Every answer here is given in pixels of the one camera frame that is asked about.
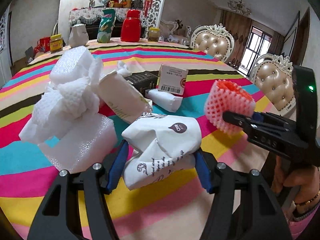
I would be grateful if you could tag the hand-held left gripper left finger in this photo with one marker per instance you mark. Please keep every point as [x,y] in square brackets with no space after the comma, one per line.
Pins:
[117,166]

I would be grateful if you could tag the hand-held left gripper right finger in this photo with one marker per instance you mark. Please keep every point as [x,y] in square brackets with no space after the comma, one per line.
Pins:
[203,175]

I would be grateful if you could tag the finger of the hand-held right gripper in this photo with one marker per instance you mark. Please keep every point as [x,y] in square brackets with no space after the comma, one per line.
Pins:
[237,120]
[257,116]

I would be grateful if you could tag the pink foam fruit net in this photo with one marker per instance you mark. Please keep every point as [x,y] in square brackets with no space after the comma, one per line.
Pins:
[225,100]

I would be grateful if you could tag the large white foam block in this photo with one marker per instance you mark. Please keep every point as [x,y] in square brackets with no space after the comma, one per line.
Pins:
[82,150]

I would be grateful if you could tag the white printed paper wrapper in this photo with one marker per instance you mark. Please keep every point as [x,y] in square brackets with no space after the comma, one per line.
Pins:
[162,140]

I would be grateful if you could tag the black cardboard box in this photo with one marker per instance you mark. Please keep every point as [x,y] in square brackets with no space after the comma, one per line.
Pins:
[142,80]

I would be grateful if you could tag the person's right forearm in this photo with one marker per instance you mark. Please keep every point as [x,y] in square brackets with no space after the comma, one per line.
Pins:
[307,227]

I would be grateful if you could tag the person's right hand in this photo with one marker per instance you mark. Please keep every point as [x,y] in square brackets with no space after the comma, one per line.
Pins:
[302,180]

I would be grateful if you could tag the beige tufted dining chair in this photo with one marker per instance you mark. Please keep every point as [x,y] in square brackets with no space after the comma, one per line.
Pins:
[212,43]
[273,80]

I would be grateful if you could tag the dark wooden door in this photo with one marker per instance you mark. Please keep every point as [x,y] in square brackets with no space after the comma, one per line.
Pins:
[301,37]

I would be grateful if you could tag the window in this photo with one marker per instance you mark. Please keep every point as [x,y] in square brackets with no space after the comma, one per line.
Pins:
[257,47]

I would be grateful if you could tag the cream paper wrapper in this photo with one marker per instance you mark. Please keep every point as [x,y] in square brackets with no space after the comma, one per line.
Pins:
[117,92]

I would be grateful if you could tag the small white tissue pack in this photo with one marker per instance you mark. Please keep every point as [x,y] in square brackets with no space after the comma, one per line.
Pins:
[165,100]

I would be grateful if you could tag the beige cardboard box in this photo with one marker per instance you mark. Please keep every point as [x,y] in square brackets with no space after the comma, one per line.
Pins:
[172,78]

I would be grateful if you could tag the crumpled white foam wrap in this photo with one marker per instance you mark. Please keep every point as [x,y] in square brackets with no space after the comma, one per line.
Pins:
[62,107]

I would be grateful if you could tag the brown patterned curtain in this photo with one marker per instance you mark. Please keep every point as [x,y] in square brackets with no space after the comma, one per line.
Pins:
[232,30]

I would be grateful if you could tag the striped colourful tablecloth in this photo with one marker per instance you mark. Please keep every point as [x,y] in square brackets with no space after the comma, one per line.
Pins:
[25,180]

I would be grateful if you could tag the crumpled white tissue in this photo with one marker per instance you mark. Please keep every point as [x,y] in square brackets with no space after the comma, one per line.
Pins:
[123,67]

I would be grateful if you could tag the ornate white sofa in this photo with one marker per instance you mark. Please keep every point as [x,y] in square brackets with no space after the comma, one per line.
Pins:
[175,33]

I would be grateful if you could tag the ornate chandelier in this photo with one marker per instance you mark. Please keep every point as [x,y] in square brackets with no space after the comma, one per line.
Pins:
[239,6]

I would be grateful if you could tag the yellow lid glass jar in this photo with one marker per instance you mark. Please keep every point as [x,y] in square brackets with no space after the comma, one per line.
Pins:
[153,35]

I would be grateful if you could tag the white lattice screen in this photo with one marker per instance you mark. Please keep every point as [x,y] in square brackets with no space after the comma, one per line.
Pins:
[161,10]

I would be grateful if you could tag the white ceramic teapot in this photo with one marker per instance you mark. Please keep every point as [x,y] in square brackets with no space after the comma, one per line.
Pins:
[78,36]

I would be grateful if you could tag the red label glass jar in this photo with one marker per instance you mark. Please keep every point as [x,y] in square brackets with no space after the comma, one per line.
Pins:
[56,44]

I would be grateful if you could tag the dark sideboard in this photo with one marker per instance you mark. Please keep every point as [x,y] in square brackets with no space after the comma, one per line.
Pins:
[92,31]

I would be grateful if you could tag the green snack bag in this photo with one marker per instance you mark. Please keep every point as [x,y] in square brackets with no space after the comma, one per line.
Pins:
[106,26]

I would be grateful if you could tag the red thermos jug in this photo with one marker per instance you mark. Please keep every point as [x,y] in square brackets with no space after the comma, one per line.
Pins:
[130,26]

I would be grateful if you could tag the open cardboard box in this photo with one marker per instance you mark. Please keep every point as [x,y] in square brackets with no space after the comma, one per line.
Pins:
[29,55]

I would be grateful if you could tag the red gift box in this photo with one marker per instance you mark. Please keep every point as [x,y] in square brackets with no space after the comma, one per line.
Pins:
[44,44]

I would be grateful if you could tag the black handbag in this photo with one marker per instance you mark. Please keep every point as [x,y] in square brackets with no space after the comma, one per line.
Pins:
[137,3]

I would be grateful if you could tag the floral fringed cloth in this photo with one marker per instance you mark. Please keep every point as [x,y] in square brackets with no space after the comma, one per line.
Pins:
[85,15]

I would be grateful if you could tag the orange basket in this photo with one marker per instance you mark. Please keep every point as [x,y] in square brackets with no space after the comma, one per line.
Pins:
[126,3]

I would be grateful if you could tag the red wicker basket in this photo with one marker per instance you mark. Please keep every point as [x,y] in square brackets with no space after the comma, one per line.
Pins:
[114,3]

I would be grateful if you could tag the black upright stand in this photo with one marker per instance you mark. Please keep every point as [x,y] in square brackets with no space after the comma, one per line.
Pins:
[91,1]

